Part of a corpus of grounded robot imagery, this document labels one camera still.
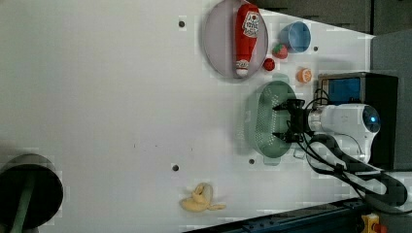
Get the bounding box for orange slice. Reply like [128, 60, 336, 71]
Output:
[296, 68, 313, 83]

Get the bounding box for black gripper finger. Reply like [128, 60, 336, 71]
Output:
[272, 131, 292, 142]
[272, 103, 292, 111]

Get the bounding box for large red strawberry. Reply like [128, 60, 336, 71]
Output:
[272, 44, 289, 59]

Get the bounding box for yellow red clamp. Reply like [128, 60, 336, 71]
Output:
[361, 214, 388, 233]

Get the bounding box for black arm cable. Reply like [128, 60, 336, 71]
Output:
[295, 87, 412, 216]

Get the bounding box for grey round plate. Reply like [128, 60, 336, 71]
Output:
[202, 0, 268, 79]

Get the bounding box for blue bowl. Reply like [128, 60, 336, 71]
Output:
[280, 21, 312, 53]

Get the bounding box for peeled banana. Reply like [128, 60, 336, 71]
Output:
[180, 183, 226, 213]

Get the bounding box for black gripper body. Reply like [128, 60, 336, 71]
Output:
[286, 99, 312, 143]

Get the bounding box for green plastic strainer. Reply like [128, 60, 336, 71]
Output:
[244, 74, 295, 166]

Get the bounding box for green spatula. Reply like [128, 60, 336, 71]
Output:
[10, 172, 35, 233]

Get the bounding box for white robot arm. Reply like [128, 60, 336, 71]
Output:
[273, 99, 408, 207]

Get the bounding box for red ketchup bottle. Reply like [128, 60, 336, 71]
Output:
[235, 3, 259, 78]

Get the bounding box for small red strawberry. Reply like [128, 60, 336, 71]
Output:
[262, 58, 275, 72]

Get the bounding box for black toaster oven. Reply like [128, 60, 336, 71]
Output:
[319, 72, 398, 169]

